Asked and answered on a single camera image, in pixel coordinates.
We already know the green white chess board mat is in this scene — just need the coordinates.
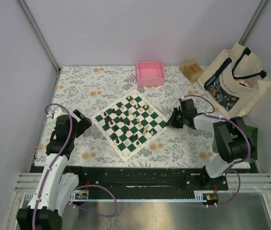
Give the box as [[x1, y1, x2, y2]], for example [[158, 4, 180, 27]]
[[92, 90, 167, 161]]

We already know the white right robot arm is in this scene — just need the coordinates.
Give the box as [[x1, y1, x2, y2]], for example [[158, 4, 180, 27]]
[[166, 98, 256, 190]]

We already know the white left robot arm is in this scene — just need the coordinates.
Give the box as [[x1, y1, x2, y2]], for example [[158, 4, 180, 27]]
[[16, 103, 92, 230]]

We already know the floral patterned table mat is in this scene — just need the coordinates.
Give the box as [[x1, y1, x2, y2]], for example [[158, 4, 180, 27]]
[[53, 66, 217, 168]]

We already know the small cardboard box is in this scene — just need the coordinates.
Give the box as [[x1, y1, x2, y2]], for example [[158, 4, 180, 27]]
[[179, 59, 204, 83]]

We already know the pink plastic box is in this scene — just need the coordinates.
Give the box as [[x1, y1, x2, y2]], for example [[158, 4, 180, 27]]
[[136, 61, 165, 87]]

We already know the beige canvas tote bag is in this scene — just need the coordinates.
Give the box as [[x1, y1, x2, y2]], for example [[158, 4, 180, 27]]
[[197, 43, 271, 118]]

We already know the green metal tray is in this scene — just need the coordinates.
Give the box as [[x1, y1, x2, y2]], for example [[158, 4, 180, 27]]
[[245, 125, 258, 163]]

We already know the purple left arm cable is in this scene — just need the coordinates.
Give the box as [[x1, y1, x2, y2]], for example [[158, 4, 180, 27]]
[[31, 103, 75, 230]]

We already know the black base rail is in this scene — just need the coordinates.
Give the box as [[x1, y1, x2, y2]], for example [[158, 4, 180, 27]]
[[29, 165, 229, 199]]

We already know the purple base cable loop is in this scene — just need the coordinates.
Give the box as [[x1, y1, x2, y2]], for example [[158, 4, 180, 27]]
[[70, 184, 119, 218]]

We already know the aluminium frame rail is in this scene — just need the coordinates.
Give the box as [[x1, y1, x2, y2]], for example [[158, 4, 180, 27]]
[[15, 173, 271, 202]]

